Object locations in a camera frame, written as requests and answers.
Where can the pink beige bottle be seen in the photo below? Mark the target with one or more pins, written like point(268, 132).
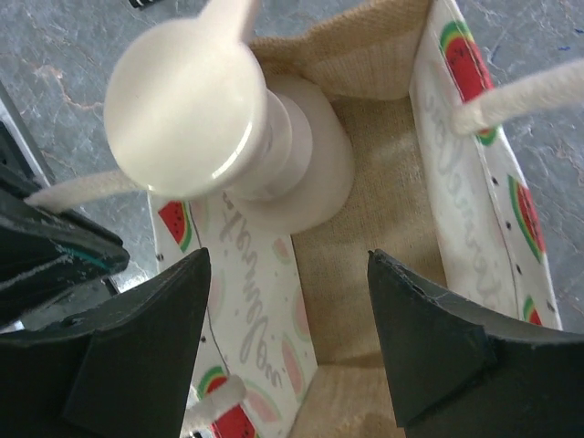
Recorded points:
point(189, 112)

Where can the watermelon print canvas bag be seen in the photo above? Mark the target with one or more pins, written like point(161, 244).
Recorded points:
point(289, 345)

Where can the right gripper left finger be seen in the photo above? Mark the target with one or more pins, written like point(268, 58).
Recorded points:
point(121, 369)

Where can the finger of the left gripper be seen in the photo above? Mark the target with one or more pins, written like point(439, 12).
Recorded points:
point(44, 255)

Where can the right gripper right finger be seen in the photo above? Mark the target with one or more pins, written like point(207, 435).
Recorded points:
point(457, 369)

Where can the black white striped cloth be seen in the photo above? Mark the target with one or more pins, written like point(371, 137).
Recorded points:
point(140, 4)

